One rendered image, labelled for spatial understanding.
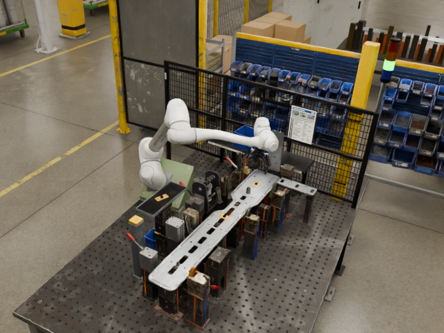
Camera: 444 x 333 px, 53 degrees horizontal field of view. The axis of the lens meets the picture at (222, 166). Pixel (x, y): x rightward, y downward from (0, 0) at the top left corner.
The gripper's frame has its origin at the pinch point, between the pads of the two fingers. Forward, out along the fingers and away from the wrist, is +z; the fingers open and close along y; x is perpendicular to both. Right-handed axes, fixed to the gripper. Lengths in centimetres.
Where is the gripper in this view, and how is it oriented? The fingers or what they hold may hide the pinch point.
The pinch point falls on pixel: (257, 169)
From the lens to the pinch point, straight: 323.0
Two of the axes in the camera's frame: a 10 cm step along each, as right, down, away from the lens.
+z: -0.4, 8.4, 5.4
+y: 8.6, 3.0, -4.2
